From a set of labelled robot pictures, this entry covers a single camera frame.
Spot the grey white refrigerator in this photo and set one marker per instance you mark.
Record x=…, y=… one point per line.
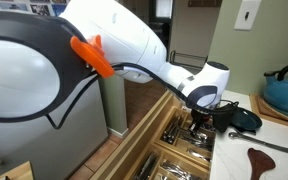
x=84, y=133

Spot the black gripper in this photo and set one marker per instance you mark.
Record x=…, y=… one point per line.
x=200, y=116

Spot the wooden cutlery organiser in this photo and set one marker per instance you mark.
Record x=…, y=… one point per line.
x=165, y=145
x=159, y=166

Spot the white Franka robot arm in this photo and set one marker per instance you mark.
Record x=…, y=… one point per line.
x=117, y=26

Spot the teal kettle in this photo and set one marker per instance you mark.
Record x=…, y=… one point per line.
x=284, y=96

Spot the silver spoon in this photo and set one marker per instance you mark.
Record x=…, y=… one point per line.
x=203, y=136

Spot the brown wooden spatula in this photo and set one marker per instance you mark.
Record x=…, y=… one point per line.
x=260, y=161

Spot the wooden kettle trivet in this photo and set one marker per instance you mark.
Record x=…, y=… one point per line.
x=260, y=110

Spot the dark teal small dish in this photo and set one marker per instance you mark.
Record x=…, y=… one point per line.
x=249, y=120

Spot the long metal utensil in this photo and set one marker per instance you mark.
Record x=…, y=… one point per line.
x=267, y=144

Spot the wooden coat hook rail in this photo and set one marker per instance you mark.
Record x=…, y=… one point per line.
x=204, y=2

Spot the light wooden platform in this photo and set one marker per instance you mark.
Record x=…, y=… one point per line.
x=15, y=171

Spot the fridge photo print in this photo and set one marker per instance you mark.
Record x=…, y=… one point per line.
x=40, y=10
x=59, y=9
x=14, y=6

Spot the light wood kitchen drawer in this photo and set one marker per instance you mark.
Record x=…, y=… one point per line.
x=134, y=140

